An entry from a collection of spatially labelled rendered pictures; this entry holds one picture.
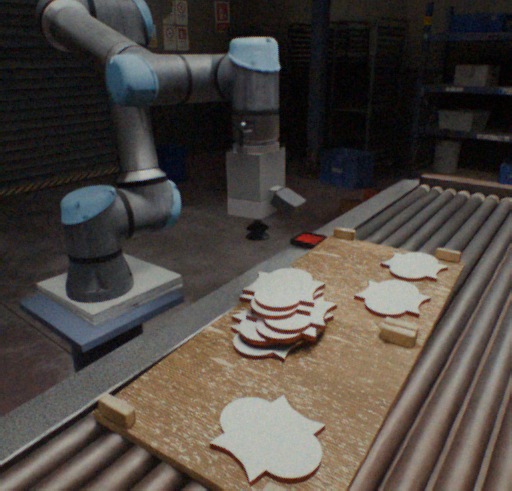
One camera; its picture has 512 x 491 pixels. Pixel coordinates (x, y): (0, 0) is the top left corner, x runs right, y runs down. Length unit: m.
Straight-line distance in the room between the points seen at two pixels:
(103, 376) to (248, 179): 0.40
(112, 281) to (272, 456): 0.59
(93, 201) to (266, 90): 0.47
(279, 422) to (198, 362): 0.19
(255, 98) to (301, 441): 0.48
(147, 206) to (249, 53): 0.49
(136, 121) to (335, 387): 0.70
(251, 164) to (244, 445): 0.40
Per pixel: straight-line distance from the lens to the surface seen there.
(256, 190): 0.73
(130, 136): 1.09
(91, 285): 1.08
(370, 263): 1.15
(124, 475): 0.67
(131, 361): 0.85
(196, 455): 0.65
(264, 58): 0.73
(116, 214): 1.05
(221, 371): 0.77
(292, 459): 0.63
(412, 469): 0.68
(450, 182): 1.96
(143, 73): 0.72
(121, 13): 1.11
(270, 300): 0.80
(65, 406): 0.79
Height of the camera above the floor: 1.40
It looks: 21 degrees down
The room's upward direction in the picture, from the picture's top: straight up
